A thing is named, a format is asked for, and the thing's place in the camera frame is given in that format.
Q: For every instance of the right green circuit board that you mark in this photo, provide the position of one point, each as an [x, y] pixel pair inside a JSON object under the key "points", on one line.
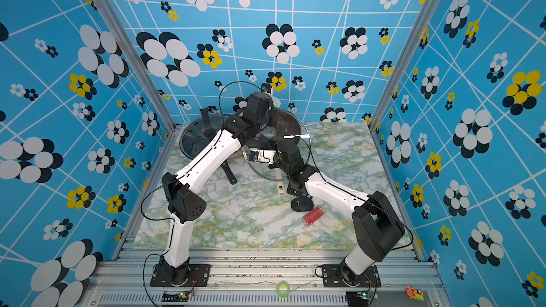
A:
{"points": [[357, 299]]}

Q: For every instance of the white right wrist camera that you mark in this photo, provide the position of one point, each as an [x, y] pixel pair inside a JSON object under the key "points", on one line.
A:
{"points": [[261, 155]]}

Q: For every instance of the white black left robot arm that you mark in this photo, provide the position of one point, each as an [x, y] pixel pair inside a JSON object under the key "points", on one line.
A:
{"points": [[182, 188]]}

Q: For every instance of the green circuit board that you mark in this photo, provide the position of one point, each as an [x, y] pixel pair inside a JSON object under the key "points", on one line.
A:
{"points": [[176, 297], [357, 299]]}

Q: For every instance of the green tape roll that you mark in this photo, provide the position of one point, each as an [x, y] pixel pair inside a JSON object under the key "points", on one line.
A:
{"points": [[283, 289]]}

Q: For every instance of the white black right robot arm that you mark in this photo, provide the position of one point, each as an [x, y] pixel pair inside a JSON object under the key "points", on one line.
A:
{"points": [[377, 227]]}

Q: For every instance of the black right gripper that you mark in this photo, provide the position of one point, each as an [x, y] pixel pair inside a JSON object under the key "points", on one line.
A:
{"points": [[280, 146]]}

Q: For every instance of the red items in bag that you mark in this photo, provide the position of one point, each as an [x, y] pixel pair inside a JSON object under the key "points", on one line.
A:
{"points": [[313, 216]]}

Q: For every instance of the black computer mouse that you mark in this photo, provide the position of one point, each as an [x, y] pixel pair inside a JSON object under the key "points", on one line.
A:
{"points": [[302, 205]]}

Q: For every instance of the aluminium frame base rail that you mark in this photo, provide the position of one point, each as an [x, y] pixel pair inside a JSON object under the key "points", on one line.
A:
{"points": [[250, 278]]}

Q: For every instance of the black calculator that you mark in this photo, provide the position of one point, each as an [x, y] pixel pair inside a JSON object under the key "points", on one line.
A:
{"points": [[297, 192]]}

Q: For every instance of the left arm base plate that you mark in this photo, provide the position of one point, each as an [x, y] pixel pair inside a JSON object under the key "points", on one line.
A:
{"points": [[192, 275]]}

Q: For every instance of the light green microfiber cloth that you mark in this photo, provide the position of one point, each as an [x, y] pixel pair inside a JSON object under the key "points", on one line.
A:
{"points": [[276, 103]]}

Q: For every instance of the left green circuit board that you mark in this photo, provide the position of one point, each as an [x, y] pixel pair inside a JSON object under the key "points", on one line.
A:
{"points": [[176, 297]]}

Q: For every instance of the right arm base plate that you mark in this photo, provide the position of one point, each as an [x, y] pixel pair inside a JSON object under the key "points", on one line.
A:
{"points": [[332, 277]]}

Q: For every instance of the glass pot lid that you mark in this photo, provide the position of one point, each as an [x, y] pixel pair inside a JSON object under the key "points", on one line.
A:
{"points": [[198, 134], [295, 130]]}

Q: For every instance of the orange toy car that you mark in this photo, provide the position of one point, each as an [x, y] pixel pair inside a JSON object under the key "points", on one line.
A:
{"points": [[415, 293]]}

